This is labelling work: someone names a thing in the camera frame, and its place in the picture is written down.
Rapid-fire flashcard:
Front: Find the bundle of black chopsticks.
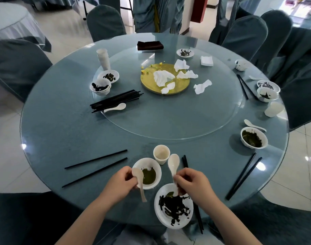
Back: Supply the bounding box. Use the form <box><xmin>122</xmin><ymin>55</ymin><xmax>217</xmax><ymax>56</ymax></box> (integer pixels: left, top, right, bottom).
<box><xmin>90</xmin><ymin>89</ymin><xmax>144</xmax><ymax>114</ymax></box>

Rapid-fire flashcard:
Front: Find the blue clothed background table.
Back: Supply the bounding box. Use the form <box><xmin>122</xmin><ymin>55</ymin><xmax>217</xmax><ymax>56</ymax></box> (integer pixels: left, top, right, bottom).
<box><xmin>236</xmin><ymin>0</ymin><xmax>311</xmax><ymax>86</ymax></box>

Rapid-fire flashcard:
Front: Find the person's left forearm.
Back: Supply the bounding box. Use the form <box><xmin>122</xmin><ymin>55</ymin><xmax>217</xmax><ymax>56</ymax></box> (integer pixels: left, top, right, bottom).
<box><xmin>54</xmin><ymin>196</ymin><xmax>115</xmax><ymax>245</ymax></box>

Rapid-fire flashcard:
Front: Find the yellow round disc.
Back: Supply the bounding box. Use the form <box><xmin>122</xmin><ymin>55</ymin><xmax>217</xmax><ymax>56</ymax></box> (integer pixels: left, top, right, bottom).
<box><xmin>140</xmin><ymin>63</ymin><xmax>191</xmax><ymax>95</ymax></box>

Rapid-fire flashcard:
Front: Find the person's right forearm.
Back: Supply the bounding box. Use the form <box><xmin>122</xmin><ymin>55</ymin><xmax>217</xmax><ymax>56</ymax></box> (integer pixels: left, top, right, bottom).
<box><xmin>203</xmin><ymin>199</ymin><xmax>263</xmax><ymax>245</ymax></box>

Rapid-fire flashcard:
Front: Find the round blue table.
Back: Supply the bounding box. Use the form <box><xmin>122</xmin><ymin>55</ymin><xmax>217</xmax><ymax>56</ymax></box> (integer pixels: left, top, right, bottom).
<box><xmin>19</xmin><ymin>32</ymin><xmax>290</xmax><ymax>245</ymax></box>

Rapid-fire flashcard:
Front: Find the person's left hand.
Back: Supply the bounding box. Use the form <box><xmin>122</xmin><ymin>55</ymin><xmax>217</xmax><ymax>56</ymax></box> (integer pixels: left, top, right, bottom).
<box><xmin>100</xmin><ymin>165</ymin><xmax>138</xmax><ymax>207</ymax></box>

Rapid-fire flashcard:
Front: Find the dark red cloth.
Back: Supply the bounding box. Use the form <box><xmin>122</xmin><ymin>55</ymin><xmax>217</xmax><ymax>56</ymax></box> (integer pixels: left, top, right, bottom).
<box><xmin>137</xmin><ymin>40</ymin><xmax>164</xmax><ymax>51</ymax></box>

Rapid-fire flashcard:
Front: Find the red door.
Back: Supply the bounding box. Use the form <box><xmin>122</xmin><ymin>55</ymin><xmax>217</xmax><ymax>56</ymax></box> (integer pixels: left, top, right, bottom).
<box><xmin>191</xmin><ymin>0</ymin><xmax>209</xmax><ymax>23</ymax></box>

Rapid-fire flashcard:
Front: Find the round glass turntable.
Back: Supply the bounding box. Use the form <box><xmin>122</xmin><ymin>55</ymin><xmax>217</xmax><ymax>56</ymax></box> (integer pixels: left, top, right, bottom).
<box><xmin>93</xmin><ymin>47</ymin><xmax>244</xmax><ymax>141</ymax></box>

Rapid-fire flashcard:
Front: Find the folded white napkin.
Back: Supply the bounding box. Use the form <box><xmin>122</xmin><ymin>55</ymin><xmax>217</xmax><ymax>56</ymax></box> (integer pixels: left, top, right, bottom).
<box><xmin>200</xmin><ymin>55</ymin><xmax>214</xmax><ymax>67</ymax></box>

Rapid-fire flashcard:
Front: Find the person's right hand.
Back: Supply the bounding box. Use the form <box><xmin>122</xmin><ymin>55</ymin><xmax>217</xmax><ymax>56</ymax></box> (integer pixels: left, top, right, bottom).
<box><xmin>174</xmin><ymin>167</ymin><xmax>219</xmax><ymax>210</ymax></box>

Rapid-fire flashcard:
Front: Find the crumpled white tissue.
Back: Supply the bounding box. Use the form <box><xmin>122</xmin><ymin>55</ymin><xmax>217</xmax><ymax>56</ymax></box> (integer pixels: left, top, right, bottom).
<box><xmin>153</xmin><ymin>70</ymin><xmax>176</xmax><ymax>87</ymax></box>
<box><xmin>174</xmin><ymin>59</ymin><xmax>190</xmax><ymax>72</ymax></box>
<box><xmin>193</xmin><ymin>79</ymin><xmax>213</xmax><ymax>95</ymax></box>
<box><xmin>161</xmin><ymin>82</ymin><xmax>176</xmax><ymax>95</ymax></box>
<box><xmin>176</xmin><ymin>70</ymin><xmax>199</xmax><ymax>79</ymax></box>

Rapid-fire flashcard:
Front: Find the round white clothed table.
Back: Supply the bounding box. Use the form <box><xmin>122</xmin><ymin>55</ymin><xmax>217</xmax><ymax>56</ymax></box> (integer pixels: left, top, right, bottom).
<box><xmin>20</xmin><ymin>0</ymin><xmax>100</xmax><ymax>12</ymax></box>
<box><xmin>0</xmin><ymin>2</ymin><xmax>52</xmax><ymax>53</ymax></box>

